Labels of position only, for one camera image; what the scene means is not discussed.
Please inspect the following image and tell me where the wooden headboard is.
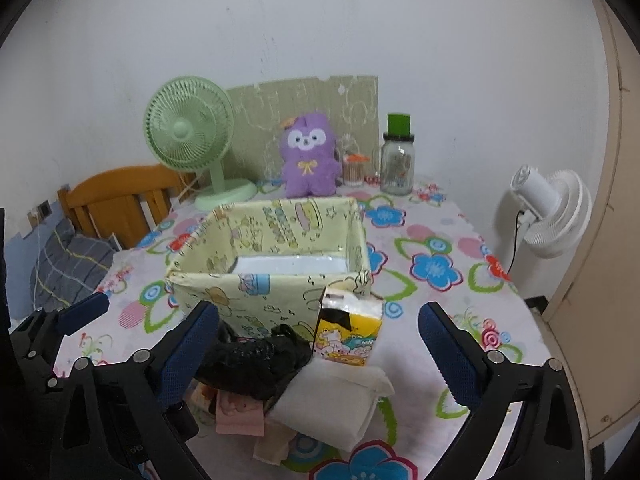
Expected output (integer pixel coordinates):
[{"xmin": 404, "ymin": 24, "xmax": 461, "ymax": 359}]
[{"xmin": 58, "ymin": 165, "xmax": 198, "ymax": 249}]

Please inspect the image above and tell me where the pink cloth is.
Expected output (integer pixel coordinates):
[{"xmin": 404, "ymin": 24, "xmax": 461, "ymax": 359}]
[{"xmin": 215, "ymin": 390, "xmax": 265, "ymax": 437}]

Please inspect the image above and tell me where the yellow tissue pack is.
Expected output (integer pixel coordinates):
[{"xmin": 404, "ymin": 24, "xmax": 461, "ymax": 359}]
[{"xmin": 312, "ymin": 287, "xmax": 383, "ymax": 366}]

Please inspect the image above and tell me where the beige door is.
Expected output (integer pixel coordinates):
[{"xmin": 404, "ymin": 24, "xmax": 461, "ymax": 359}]
[{"xmin": 542, "ymin": 0, "xmax": 639, "ymax": 448}]

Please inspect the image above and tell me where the green desk fan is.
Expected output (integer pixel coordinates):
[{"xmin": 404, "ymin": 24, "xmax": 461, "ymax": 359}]
[{"xmin": 143, "ymin": 76, "xmax": 257, "ymax": 211}]

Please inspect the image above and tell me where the purple plush toy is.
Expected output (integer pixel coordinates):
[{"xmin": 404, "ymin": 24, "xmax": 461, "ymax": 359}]
[{"xmin": 280, "ymin": 112, "xmax": 342, "ymax": 198}]

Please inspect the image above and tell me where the glass jar green lid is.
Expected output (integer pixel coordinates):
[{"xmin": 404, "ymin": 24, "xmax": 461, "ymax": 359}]
[{"xmin": 381, "ymin": 113, "xmax": 414, "ymax": 196}]

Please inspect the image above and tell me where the white folded cloth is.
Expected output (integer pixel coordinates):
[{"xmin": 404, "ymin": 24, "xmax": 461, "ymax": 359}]
[{"xmin": 269, "ymin": 358, "xmax": 395, "ymax": 452}]

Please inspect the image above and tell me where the grey plaid pillow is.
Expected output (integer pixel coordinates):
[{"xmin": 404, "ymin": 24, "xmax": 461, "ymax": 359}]
[{"xmin": 30, "ymin": 218, "xmax": 116, "ymax": 312}]

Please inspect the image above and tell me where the black cloth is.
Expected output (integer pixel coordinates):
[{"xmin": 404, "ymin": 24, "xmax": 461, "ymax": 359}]
[{"xmin": 194, "ymin": 324, "xmax": 312, "ymax": 401}]

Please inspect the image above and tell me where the white standing fan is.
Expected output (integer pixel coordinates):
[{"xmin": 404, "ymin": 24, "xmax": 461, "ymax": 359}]
[{"xmin": 509, "ymin": 165, "xmax": 592, "ymax": 269}]

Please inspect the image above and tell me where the cartoon fabric storage box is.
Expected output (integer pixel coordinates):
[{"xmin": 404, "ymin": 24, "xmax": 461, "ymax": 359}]
[{"xmin": 165, "ymin": 196, "xmax": 372, "ymax": 339}]

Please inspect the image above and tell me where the toothpick holder orange lid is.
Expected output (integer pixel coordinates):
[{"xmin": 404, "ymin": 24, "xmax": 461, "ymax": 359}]
[{"xmin": 342, "ymin": 153, "xmax": 370, "ymax": 186}]

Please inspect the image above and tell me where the wall socket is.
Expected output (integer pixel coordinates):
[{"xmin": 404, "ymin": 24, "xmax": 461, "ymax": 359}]
[{"xmin": 37, "ymin": 200, "xmax": 52, "ymax": 220}]

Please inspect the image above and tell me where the floral tablecloth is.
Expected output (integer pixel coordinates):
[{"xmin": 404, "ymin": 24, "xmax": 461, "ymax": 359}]
[{"xmin": 54, "ymin": 183, "xmax": 549, "ymax": 479}]

